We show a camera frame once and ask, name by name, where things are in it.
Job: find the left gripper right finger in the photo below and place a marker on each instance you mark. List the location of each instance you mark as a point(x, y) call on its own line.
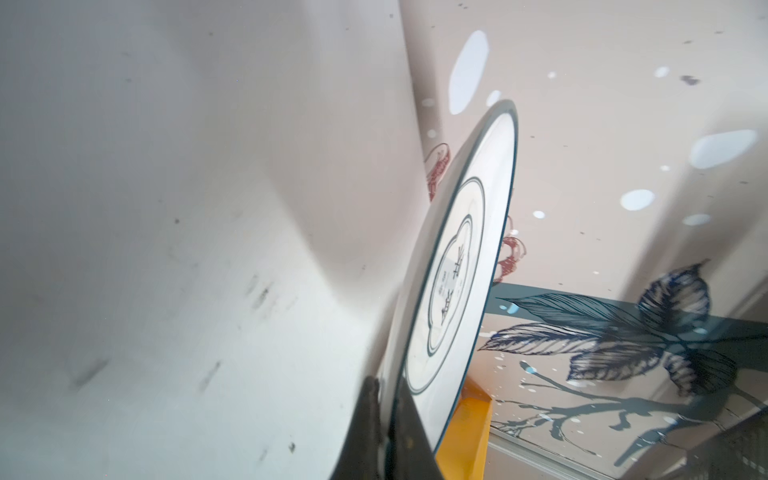
point(409, 455)

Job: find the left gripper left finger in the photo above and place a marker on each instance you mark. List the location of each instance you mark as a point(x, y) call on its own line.
point(359, 456)

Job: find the yellow plastic bin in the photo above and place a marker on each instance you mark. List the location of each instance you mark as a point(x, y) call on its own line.
point(463, 450)

